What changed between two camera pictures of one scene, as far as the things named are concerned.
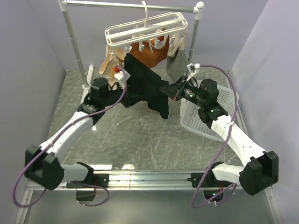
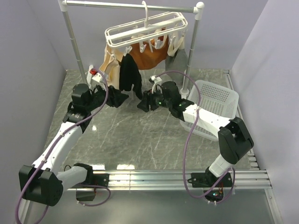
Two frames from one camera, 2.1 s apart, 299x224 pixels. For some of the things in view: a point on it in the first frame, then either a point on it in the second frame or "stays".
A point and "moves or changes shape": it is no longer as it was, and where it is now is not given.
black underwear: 144,86 moves or changes shape
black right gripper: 175,91 → 148,97
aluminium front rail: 124,180 stays
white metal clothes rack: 199,7 stays
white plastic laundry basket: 191,121 stays
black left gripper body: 113,98 stays
